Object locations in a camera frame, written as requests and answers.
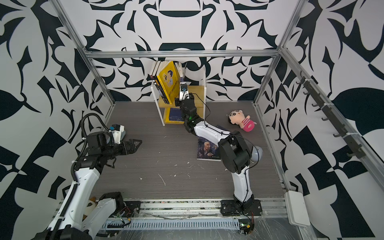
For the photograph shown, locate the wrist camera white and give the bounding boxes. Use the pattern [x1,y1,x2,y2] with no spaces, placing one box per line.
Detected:
[109,124,125,144]
[179,82,189,101]

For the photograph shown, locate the purple old man book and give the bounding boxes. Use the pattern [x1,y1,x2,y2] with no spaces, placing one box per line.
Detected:
[197,137,222,162]
[174,62,186,83]

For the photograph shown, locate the small plush toy behind rail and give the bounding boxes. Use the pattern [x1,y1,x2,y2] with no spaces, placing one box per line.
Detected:
[83,197,97,220]

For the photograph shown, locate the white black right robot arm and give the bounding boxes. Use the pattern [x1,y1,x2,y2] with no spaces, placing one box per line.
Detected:
[176,94,263,214]

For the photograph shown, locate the black deer antler book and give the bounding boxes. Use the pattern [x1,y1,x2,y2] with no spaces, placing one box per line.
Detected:
[155,61,169,104]

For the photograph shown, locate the small blue book yellow label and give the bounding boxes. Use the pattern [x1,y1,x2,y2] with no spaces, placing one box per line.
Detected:
[168,108,184,122]

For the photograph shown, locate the white wooden two-tier shelf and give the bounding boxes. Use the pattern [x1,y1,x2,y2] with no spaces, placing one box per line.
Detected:
[151,66,207,127]

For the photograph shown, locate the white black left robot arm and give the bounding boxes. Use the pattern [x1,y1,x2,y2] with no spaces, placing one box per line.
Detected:
[34,114,143,240]

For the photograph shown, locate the white power box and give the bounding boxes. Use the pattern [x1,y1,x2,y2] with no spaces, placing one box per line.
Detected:
[284,191,311,227]

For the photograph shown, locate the light blue glasses case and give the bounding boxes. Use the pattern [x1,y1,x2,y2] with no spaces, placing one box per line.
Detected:
[120,127,126,141]

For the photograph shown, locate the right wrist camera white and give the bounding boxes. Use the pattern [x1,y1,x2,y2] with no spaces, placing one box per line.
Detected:
[179,82,189,101]

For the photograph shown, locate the white grey round speaker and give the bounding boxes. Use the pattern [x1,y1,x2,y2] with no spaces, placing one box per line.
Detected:
[250,146,263,164]

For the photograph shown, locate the plush doll pink shorts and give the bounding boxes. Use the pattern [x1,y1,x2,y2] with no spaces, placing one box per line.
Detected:
[227,110,257,133]

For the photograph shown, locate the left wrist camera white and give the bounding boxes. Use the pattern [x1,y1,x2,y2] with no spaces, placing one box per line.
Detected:
[109,124,125,144]

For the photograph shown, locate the black wall hook rail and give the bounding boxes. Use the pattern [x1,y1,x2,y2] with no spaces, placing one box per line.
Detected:
[297,71,366,159]

